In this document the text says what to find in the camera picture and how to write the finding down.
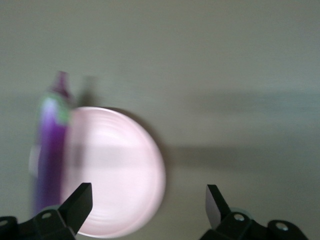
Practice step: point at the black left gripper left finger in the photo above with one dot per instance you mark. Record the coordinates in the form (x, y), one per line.
(75, 210)

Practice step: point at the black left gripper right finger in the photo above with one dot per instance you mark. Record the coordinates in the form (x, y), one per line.
(215, 207)

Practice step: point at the purple eggplant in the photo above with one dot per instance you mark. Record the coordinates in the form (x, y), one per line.
(50, 150)

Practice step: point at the pink round plate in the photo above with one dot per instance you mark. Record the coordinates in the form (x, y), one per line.
(115, 160)

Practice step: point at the brown tablecloth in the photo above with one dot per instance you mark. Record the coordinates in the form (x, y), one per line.
(200, 62)

